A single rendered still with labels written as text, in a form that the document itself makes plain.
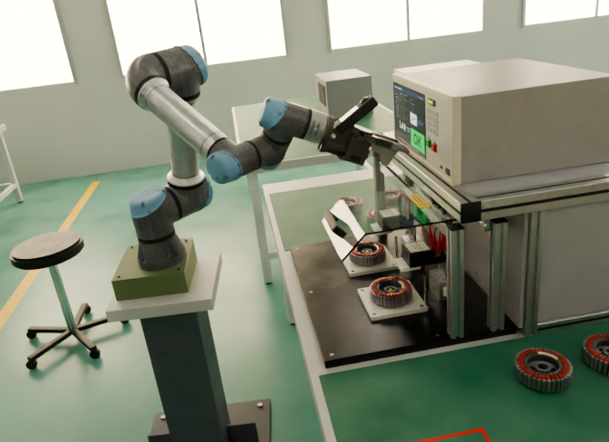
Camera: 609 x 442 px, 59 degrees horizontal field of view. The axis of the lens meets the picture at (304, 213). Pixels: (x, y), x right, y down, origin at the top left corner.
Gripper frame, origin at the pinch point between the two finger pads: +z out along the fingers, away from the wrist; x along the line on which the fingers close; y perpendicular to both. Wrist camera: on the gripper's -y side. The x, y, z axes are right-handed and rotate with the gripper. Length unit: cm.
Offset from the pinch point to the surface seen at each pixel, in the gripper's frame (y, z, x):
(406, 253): 25.6, 10.7, 4.1
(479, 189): 1.8, 13.7, 18.7
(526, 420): 37, 25, 50
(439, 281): 30.1, 21.7, 6.1
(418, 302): 36.7, 17.4, 8.0
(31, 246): 119, -108, -133
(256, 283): 125, 12, -161
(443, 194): 5.7, 7.5, 15.8
